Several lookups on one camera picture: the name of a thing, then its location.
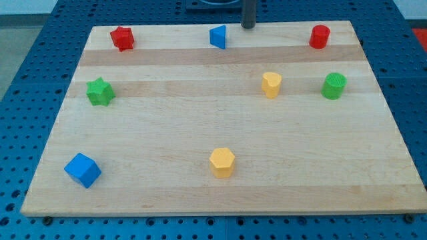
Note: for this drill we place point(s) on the blue triangle block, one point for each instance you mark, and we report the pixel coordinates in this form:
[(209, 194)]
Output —
[(217, 37)]

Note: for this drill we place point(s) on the yellow hexagon block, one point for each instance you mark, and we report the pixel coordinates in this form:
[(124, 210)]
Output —
[(222, 162)]

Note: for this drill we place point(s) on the wooden board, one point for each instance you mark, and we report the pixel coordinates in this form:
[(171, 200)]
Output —
[(177, 98)]

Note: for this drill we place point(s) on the yellow heart block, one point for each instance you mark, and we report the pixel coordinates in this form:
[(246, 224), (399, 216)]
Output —
[(271, 83)]

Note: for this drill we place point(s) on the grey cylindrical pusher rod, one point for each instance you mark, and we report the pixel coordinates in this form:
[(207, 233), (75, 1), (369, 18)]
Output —
[(248, 15)]

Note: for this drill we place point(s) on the green star block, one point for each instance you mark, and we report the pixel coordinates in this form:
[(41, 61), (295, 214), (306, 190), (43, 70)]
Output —
[(99, 92)]

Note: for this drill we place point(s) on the red star block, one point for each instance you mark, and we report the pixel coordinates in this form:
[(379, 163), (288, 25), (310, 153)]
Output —
[(122, 38)]

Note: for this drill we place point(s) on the green cylinder block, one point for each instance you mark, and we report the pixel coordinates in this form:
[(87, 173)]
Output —
[(333, 86)]

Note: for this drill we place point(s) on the red cylinder block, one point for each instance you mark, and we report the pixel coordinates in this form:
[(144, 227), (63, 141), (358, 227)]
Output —
[(319, 37)]

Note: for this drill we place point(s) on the blue cube block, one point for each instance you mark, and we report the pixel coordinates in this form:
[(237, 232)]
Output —
[(83, 170)]

